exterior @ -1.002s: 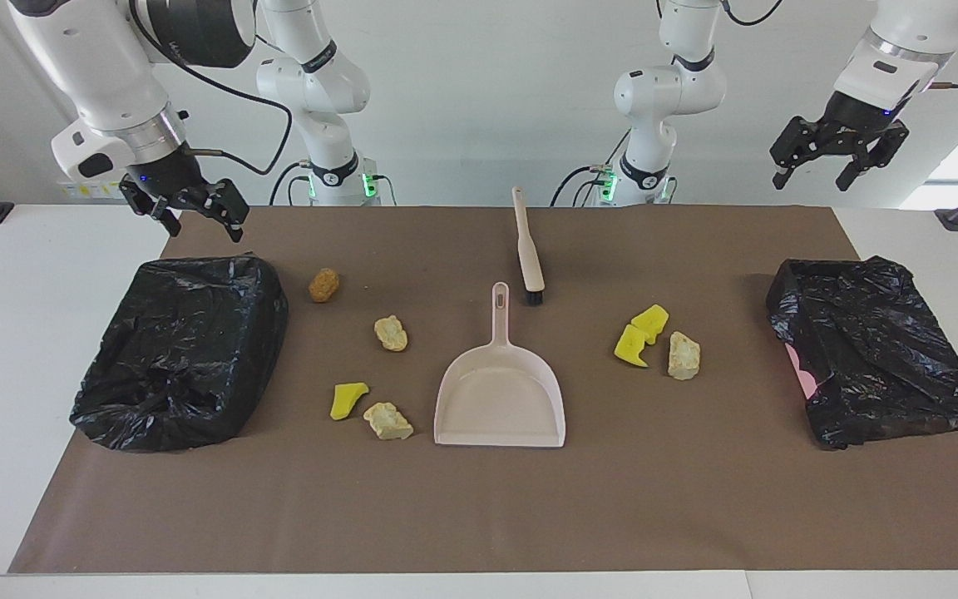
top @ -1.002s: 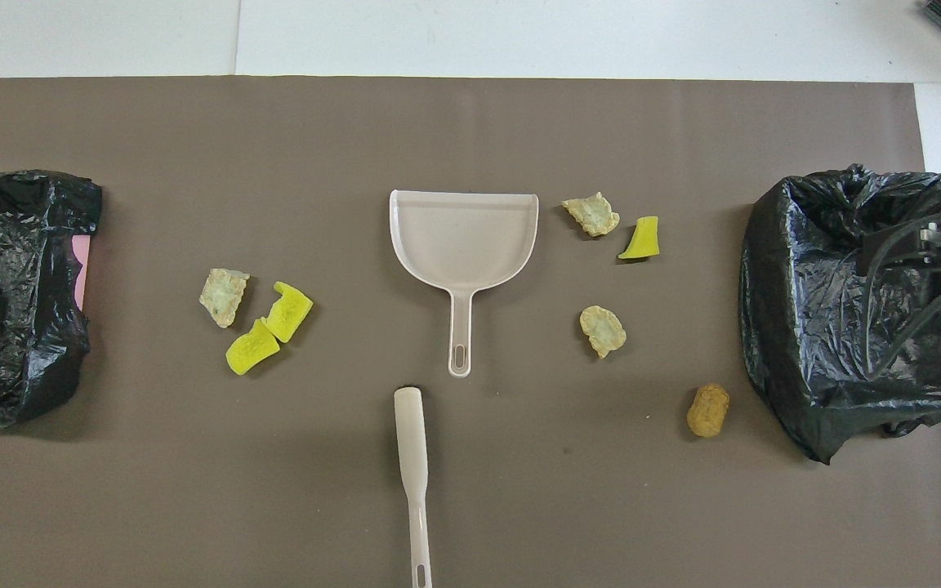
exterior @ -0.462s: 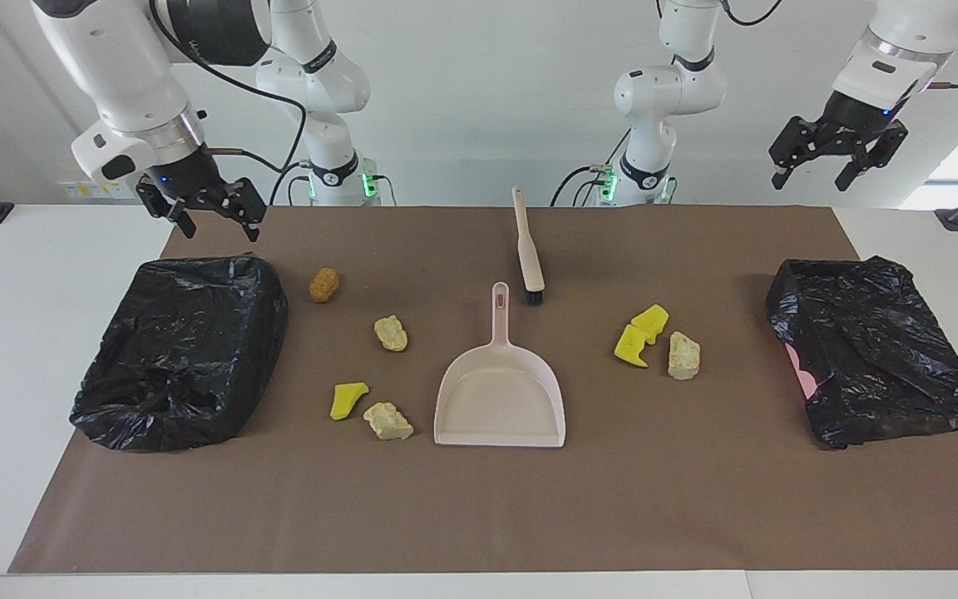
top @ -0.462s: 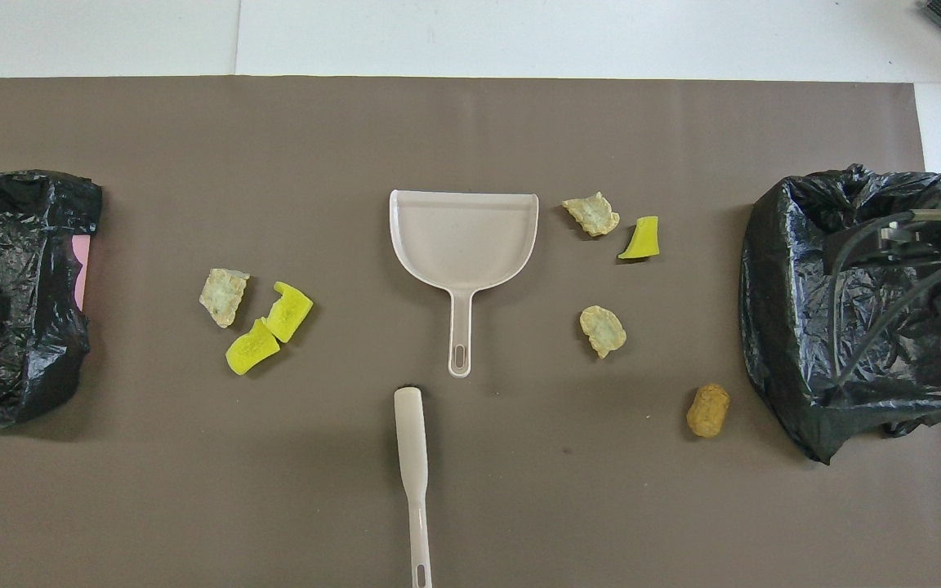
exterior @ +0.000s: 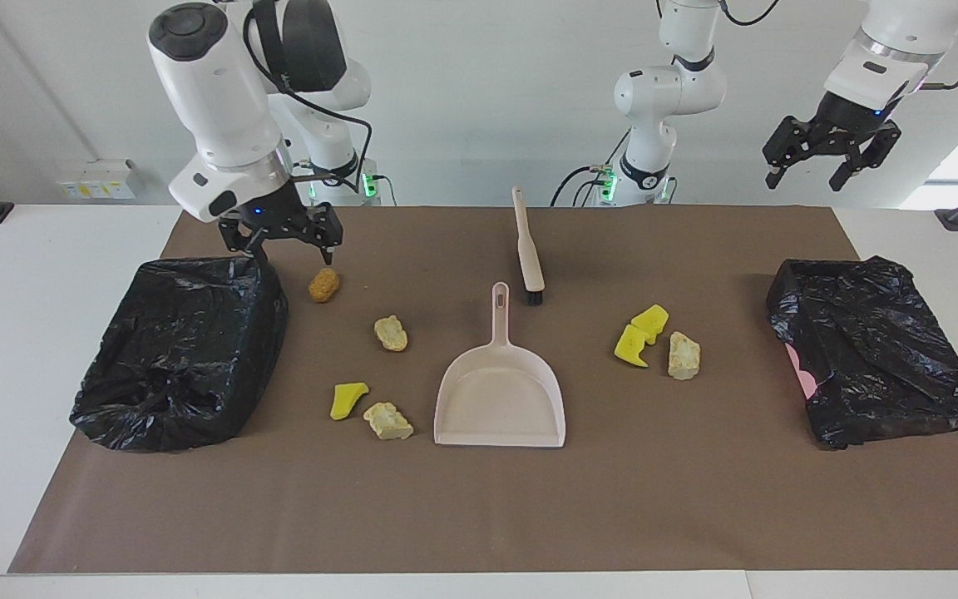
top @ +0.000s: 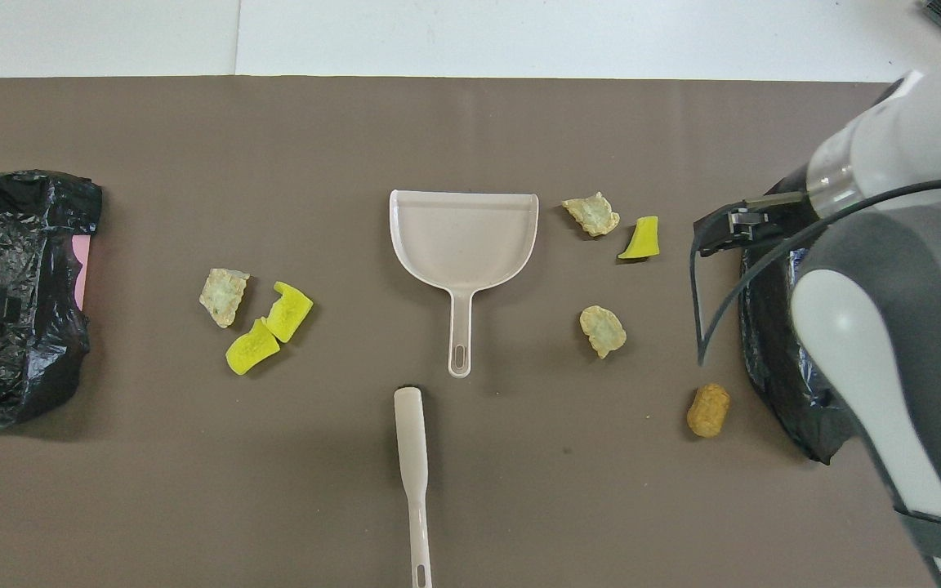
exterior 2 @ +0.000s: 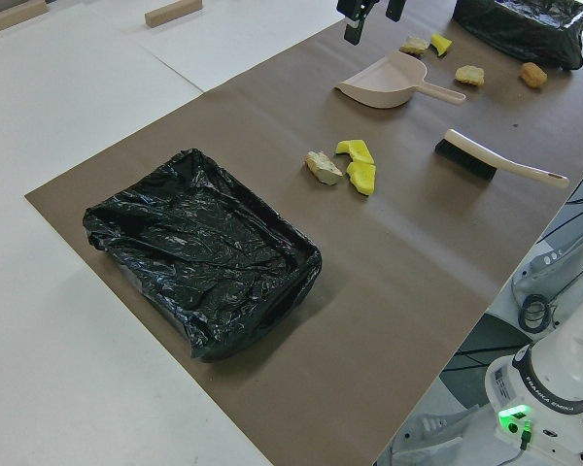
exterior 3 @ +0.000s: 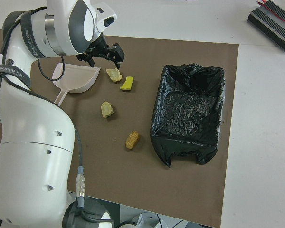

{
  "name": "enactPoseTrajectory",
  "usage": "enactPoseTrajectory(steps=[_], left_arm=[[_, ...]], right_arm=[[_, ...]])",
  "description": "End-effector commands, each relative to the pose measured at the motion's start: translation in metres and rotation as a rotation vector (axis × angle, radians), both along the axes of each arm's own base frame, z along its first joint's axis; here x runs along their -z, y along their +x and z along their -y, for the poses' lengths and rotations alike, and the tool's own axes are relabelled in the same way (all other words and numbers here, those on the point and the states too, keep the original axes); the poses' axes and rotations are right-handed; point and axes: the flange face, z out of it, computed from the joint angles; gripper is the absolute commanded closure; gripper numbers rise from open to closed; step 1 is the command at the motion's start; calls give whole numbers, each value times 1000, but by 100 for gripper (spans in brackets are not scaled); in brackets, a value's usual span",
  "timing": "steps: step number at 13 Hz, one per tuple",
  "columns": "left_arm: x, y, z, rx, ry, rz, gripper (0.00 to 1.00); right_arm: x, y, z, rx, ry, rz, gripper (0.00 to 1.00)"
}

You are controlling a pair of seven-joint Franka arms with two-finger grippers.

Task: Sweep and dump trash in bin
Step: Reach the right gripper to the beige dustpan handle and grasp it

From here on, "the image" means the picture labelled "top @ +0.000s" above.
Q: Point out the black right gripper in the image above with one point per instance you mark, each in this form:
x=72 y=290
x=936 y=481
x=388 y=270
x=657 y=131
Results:
x=789 y=219

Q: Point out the beige sponge chunk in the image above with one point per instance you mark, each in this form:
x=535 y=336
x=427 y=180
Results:
x=603 y=329
x=224 y=298
x=595 y=216

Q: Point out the brown oval sponge piece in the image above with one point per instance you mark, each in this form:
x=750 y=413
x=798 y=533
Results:
x=708 y=411

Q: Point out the beige plastic dustpan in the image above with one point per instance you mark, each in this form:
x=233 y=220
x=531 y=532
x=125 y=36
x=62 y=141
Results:
x=462 y=237

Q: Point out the yellow sponge piece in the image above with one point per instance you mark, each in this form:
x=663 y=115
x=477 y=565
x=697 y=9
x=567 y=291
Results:
x=250 y=351
x=642 y=241
x=291 y=312

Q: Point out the beige brush black bristles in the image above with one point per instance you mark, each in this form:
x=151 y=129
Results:
x=410 y=441

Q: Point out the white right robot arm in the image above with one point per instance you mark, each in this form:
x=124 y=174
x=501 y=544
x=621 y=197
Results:
x=912 y=343

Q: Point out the black bag pink bin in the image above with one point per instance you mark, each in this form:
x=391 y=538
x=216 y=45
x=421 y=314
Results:
x=21 y=376

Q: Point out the black bag lined bin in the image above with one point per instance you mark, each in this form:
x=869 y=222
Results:
x=773 y=367

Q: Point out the brown table mat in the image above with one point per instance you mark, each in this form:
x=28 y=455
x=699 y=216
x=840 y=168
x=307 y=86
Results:
x=193 y=490

